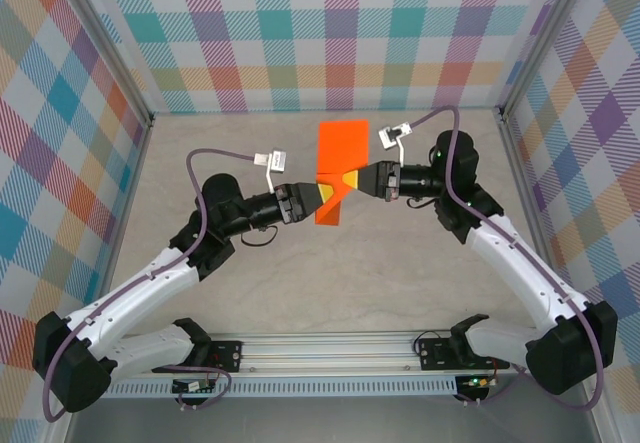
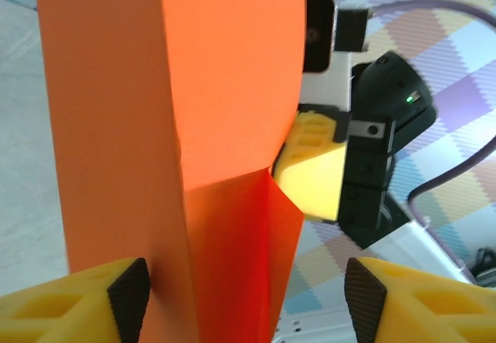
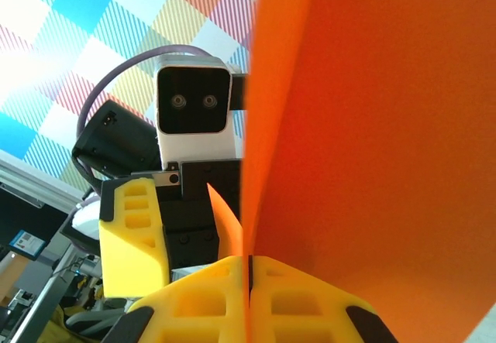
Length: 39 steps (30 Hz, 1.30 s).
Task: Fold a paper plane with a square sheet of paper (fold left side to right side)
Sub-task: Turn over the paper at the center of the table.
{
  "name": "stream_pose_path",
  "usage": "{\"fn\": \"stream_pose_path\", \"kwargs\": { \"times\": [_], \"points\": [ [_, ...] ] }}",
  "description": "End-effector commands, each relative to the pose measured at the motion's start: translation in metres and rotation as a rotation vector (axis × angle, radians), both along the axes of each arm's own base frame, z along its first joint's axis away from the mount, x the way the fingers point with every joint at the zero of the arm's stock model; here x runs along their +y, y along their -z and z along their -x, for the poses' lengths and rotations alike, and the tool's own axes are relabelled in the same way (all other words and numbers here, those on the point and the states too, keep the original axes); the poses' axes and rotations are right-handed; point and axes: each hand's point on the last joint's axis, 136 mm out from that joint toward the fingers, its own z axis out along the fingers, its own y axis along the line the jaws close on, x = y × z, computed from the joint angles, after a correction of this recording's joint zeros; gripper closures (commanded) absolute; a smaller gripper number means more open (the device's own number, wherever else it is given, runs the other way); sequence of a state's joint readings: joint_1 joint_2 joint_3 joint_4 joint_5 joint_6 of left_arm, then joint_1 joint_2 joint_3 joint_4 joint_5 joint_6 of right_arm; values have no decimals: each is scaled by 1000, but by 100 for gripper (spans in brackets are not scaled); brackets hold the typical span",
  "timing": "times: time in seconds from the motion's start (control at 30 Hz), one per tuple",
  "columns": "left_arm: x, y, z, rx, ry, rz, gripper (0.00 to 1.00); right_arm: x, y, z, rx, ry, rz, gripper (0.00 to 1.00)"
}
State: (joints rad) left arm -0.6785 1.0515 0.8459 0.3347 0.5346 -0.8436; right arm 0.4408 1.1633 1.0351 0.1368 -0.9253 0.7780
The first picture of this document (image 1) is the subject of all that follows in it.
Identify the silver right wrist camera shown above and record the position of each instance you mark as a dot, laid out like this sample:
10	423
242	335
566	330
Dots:
395	135

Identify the long aluminium mounting rail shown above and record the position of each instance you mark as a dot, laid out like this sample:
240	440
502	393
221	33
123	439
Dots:
325	353

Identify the grey metal panel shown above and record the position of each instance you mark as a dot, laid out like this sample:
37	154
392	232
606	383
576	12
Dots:
325	423

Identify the aluminium frame post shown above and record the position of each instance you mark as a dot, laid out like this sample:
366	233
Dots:
545	38
107	48

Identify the right circuit board green light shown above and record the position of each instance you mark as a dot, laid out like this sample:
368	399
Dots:
475	381

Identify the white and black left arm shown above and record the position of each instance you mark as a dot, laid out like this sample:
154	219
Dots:
140	288

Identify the aluminium side rail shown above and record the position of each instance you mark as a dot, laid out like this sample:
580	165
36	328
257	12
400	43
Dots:
530	213
125	213

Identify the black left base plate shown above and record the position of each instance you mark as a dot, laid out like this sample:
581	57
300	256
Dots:
230	353

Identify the left small circuit board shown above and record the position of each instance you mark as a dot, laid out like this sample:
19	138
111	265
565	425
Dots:
187	387

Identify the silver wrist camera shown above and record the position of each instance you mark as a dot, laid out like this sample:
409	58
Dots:
395	135
277	160

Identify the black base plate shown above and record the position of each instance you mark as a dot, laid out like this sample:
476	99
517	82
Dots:
230	353
435	353

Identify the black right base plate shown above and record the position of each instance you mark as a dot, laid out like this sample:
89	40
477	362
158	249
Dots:
435	353

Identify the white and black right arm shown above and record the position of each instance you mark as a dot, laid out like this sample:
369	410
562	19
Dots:
525	263

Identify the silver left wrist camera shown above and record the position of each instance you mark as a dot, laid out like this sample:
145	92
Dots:
277	160

